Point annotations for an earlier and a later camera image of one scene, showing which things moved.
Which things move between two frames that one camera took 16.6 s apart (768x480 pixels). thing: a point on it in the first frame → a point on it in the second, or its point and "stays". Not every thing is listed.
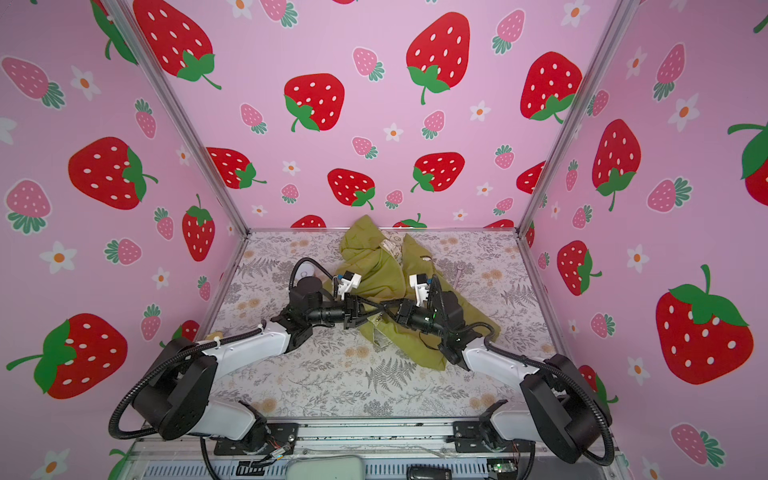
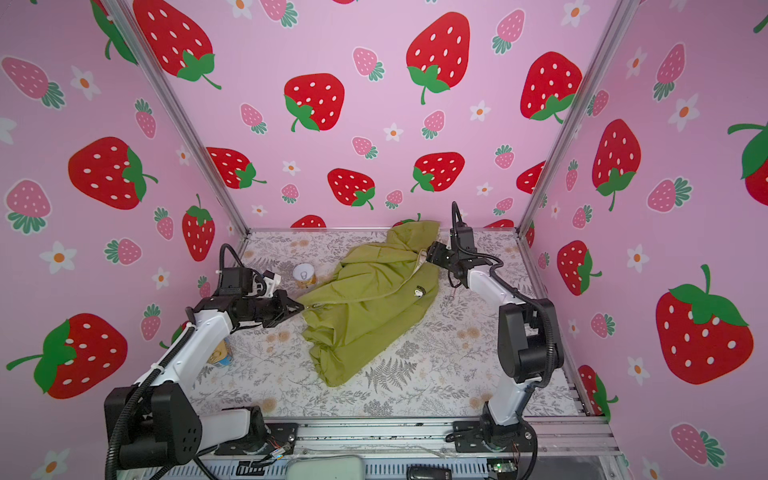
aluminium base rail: (363, 436) stays
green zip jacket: (396, 335) → (373, 291)
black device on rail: (428, 473) stays
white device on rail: (326, 468) stays
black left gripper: (350, 319) → (282, 301)
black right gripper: (407, 309) → (435, 252)
